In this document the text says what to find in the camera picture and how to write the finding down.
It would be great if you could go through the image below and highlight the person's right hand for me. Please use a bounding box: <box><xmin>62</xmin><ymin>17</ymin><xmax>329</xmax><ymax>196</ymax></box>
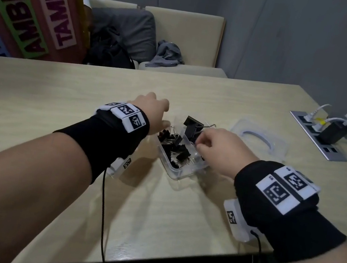
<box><xmin>191</xmin><ymin>124</ymin><xmax>264</xmax><ymax>183</ymax></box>

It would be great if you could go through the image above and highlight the person's left hand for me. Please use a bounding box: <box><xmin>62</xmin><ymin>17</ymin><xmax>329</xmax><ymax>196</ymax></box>
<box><xmin>122</xmin><ymin>88</ymin><xmax>176</xmax><ymax>139</ymax></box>

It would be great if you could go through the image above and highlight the large black binder clip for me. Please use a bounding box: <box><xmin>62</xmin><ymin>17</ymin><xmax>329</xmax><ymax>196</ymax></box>
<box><xmin>180</xmin><ymin>115</ymin><xmax>218</xmax><ymax>146</ymax></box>

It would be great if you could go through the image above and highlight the person's left forearm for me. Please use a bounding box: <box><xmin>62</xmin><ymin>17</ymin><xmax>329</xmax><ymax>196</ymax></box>
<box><xmin>0</xmin><ymin>122</ymin><xmax>99</xmax><ymax>263</ymax></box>

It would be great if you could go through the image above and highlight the pile of small black clips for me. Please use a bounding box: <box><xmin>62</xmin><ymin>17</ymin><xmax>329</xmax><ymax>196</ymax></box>
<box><xmin>153</xmin><ymin>127</ymin><xmax>209</xmax><ymax>174</ymax></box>

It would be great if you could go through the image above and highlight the white left wrist marker tracker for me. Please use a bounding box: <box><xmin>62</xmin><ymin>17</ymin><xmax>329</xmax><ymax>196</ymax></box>
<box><xmin>94</xmin><ymin>98</ymin><xmax>150</xmax><ymax>136</ymax></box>

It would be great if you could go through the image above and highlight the white wrist marker tracker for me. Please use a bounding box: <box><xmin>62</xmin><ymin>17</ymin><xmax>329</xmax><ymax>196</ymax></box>
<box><xmin>94</xmin><ymin>98</ymin><xmax>150</xmax><ymax>136</ymax></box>
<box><xmin>252</xmin><ymin>161</ymin><xmax>324</xmax><ymax>221</ymax></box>

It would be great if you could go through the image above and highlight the clear plastic container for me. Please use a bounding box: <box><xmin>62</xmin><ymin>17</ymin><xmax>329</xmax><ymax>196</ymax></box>
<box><xmin>150</xmin><ymin>118</ymin><xmax>217</xmax><ymax>186</ymax></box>

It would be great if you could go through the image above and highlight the clear plastic lid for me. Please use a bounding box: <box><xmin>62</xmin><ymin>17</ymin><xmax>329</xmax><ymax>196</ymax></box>
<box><xmin>226</xmin><ymin>116</ymin><xmax>292</xmax><ymax>163</ymax></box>

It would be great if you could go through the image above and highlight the black left wrist band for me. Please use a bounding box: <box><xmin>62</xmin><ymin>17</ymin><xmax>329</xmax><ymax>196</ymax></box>
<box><xmin>46</xmin><ymin>100</ymin><xmax>152</xmax><ymax>193</ymax></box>

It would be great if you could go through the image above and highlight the black wrist band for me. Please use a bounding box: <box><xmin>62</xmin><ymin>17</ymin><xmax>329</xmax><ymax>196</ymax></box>
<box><xmin>46</xmin><ymin>100</ymin><xmax>152</xmax><ymax>193</ymax></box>
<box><xmin>221</xmin><ymin>155</ymin><xmax>347</xmax><ymax>263</ymax></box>

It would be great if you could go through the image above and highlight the grey crumpled cloth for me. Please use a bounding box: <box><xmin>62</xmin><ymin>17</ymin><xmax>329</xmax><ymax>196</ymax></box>
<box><xmin>144</xmin><ymin>37</ymin><xmax>188</xmax><ymax>74</ymax></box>

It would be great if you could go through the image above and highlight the black bag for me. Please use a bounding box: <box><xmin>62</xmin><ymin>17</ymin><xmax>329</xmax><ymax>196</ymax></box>
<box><xmin>82</xmin><ymin>22</ymin><xmax>143</xmax><ymax>73</ymax></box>

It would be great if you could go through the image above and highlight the beige sofa bench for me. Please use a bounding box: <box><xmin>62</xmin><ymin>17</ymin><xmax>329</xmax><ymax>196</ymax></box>
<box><xmin>78</xmin><ymin>0</ymin><xmax>238</xmax><ymax>86</ymax></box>

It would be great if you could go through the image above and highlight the white right wrist marker tracker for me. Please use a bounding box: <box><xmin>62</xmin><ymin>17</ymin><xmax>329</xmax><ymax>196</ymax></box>
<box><xmin>252</xmin><ymin>161</ymin><xmax>324</xmax><ymax>221</ymax></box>

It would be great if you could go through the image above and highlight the grey cushion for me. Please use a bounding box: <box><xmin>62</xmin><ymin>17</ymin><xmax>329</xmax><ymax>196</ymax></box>
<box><xmin>84</xmin><ymin>1</ymin><xmax>164</xmax><ymax>65</ymax></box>

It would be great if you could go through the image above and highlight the black right wrist band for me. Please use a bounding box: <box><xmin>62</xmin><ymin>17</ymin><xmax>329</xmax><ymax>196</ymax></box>
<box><xmin>221</xmin><ymin>155</ymin><xmax>347</xmax><ymax>263</ymax></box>

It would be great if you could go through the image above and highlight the white plug with yellow tag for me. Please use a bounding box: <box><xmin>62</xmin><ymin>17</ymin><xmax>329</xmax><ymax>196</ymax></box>
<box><xmin>310</xmin><ymin>113</ymin><xmax>347</xmax><ymax>137</ymax></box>

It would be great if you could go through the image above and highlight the grey power strip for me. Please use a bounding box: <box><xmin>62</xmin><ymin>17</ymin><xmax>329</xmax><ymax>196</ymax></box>
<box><xmin>282</xmin><ymin>109</ymin><xmax>347</xmax><ymax>165</ymax></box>

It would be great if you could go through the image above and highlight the black power adapter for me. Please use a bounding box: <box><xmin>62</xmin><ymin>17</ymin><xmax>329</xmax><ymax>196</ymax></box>
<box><xmin>317</xmin><ymin>118</ymin><xmax>347</xmax><ymax>148</ymax></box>

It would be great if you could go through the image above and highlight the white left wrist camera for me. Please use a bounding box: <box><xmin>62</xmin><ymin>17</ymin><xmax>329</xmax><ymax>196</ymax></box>
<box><xmin>106</xmin><ymin>154</ymin><xmax>133</xmax><ymax>181</ymax></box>

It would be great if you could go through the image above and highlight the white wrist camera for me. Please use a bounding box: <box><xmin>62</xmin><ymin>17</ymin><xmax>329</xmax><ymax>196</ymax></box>
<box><xmin>106</xmin><ymin>154</ymin><xmax>133</xmax><ymax>181</ymax></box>
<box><xmin>217</xmin><ymin>196</ymin><xmax>269</xmax><ymax>246</ymax></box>

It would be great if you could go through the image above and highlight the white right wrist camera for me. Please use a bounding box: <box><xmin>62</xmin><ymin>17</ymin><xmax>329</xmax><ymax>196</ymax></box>
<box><xmin>217</xmin><ymin>196</ymin><xmax>269</xmax><ymax>246</ymax></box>

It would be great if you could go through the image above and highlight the white plug with cable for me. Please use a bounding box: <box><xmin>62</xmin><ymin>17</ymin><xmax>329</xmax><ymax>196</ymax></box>
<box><xmin>302</xmin><ymin>100</ymin><xmax>333</xmax><ymax>127</ymax></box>

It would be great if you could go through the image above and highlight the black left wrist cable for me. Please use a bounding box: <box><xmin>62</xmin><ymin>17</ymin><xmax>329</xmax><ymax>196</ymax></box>
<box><xmin>88</xmin><ymin>167</ymin><xmax>121</xmax><ymax>263</ymax></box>

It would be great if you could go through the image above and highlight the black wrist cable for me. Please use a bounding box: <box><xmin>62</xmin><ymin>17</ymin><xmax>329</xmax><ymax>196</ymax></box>
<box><xmin>88</xmin><ymin>167</ymin><xmax>121</xmax><ymax>263</ymax></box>
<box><xmin>245</xmin><ymin>229</ymin><xmax>267</xmax><ymax>263</ymax></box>

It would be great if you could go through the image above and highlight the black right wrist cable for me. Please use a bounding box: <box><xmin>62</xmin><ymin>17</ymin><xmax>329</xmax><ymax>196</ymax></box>
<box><xmin>245</xmin><ymin>229</ymin><xmax>267</xmax><ymax>263</ymax></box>

